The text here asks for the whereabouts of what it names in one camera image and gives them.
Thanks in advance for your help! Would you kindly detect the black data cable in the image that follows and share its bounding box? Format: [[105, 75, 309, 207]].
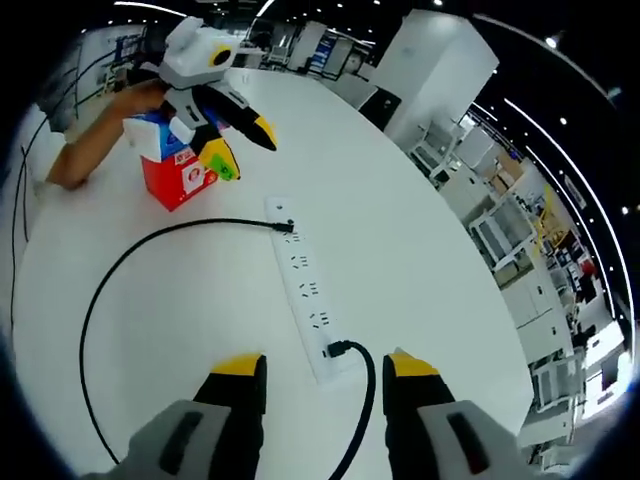
[[79, 217, 378, 480]]

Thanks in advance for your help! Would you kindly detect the row of white cabinets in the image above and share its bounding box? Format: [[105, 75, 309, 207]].
[[462, 197, 579, 361]]

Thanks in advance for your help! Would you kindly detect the white power strip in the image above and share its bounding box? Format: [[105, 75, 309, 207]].
[[264, 195, 363, 386]]

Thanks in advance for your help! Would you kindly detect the white square column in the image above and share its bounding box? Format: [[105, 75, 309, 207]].
[[373, 8, 502, 147]]

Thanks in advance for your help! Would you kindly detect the red and white box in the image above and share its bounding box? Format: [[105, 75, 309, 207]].
[[122, 110, 222, 213]]

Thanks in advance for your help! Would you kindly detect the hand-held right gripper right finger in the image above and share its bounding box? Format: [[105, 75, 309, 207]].
[[382, 346, 527, 480]]

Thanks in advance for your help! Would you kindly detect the person's left hand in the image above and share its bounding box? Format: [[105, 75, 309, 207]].
[[111, 78, 170, 122]]

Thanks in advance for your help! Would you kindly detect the white table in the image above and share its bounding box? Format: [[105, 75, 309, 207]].
[[12, 67, 534, 480]]

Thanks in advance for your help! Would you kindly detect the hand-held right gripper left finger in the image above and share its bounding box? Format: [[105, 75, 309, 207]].
[[82, 351, 268, 480]]

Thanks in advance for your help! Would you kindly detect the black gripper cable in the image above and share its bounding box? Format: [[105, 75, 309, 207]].
[[10, 99, 57, 321]]

